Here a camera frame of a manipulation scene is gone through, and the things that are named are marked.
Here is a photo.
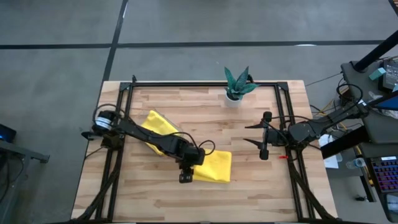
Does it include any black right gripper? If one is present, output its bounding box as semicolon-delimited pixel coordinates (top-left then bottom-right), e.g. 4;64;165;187
242;111;292;161

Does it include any white plant pot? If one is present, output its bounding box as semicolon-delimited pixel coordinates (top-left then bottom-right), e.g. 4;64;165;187
224;91;243;108

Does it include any green succulent plant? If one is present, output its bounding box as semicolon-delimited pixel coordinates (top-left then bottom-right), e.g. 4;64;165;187
224;65;260;101

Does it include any white paper sheet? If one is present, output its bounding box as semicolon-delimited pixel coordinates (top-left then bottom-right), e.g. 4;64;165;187
318;133;343;170

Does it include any clear water bottle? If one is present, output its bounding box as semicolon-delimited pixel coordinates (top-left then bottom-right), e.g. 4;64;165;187
345;157;368;170

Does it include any black equipment cart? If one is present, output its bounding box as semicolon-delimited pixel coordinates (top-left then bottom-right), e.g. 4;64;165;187
320;29;398;223

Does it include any tablet with blue screen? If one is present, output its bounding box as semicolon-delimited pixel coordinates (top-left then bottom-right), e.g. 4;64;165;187
364;91;398;112

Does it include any keyboard with blue keys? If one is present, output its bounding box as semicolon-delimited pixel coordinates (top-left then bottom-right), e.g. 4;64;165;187
369;156;398;194

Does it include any teal box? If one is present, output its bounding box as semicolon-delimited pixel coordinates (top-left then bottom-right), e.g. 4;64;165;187
368;67;387;82

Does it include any black electronics box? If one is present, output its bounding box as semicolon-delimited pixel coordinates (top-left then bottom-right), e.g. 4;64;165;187
382;60;398;91

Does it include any grey metal stand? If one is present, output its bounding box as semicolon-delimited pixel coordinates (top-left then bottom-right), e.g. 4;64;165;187
0;139;51;163

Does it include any black device with blue light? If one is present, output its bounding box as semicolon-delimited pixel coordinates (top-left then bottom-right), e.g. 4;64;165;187
0;123;17;144

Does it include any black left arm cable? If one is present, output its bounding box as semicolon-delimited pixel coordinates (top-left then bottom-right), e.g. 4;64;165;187
92;103;216;156

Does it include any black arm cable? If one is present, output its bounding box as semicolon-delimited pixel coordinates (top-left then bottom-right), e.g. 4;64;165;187
262;83;364;147
92;103;216;156

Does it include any black aluminium table frame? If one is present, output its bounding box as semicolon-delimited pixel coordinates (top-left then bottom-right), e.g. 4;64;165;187
71;74;338;223

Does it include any yellow thin cable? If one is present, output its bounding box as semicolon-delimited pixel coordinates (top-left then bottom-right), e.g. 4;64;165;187
316;98;349;132

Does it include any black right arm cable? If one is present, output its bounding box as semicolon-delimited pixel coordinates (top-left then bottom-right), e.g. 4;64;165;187
262;83;364;147

